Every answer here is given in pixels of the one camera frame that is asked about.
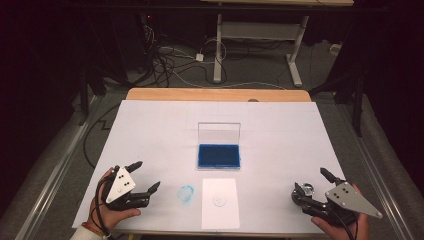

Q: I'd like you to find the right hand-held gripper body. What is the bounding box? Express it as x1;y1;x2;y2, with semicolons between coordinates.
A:
299;181;384;229

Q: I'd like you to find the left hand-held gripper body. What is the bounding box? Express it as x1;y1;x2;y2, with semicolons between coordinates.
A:
101;165;151;211

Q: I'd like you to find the round black stamp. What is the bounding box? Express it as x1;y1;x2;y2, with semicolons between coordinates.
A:
290;182;316;208

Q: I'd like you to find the blue ink pad clear case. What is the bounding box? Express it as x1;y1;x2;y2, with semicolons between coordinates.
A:
194;122;242;172

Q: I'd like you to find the person's left hand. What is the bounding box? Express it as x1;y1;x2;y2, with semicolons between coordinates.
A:
87;167;143;235

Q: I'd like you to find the person's right hand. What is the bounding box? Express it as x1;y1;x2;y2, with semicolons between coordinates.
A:
310;183;371;240

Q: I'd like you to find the small clear blue object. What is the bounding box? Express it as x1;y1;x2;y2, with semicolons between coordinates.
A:
176;184;195;204

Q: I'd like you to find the large white table cover sheet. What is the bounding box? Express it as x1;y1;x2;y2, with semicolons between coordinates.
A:
71;99;368;236

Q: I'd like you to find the small white paper sheet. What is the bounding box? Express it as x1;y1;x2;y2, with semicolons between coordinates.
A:
201;177;241;231

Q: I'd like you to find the black metal stand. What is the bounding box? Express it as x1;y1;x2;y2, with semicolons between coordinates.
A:
77;63;93;127
309;64;366;138

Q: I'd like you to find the wooden table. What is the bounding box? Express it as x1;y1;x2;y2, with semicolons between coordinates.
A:
113;87;329;239

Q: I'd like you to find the left hand-held gripper black cable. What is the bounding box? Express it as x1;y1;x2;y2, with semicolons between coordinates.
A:
94;165;116;240

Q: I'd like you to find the hand-held gripper black cable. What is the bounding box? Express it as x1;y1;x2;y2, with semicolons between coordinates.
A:
94;165;116;240
328;206;358;240

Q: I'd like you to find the right hand-held gripper black cable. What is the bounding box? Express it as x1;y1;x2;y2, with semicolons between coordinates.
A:
328;206;358;240

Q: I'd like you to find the aluminium floor rail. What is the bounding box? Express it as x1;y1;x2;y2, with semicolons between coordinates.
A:
13;95;103;240
336;99;416;240

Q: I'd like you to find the red bracelet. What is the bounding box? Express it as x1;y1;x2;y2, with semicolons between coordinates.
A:
81;221;108;238

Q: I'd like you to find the black floor cable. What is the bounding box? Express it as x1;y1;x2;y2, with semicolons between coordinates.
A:
82;104;121;169

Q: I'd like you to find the long white floor cable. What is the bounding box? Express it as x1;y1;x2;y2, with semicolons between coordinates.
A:
159;46;288;92

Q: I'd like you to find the white metal desk frame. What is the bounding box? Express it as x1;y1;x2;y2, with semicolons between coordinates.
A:
199;0;355;88

